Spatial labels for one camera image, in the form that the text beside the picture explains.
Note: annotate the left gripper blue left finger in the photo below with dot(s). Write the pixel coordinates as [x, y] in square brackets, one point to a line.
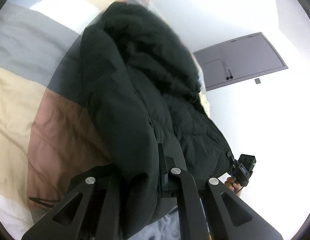
[86, 212]

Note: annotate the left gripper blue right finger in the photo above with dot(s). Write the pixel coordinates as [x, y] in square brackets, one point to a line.
[207, 208]

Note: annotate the black puffer jacket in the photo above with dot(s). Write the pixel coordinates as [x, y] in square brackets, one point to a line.
[142, 91]

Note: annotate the person's right hand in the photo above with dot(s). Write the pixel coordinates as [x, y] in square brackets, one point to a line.
[233, 185]

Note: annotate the blue jeans legs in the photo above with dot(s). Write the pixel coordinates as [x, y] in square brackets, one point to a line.
[166, 228]

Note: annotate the patchwork checkered bed quilt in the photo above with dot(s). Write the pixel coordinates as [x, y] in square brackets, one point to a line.
[46, 135]

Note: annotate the grey room door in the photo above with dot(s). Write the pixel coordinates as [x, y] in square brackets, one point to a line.
[237, 60]

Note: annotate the grey door-side wall switch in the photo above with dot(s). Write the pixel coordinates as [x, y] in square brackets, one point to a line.
[257, 81]

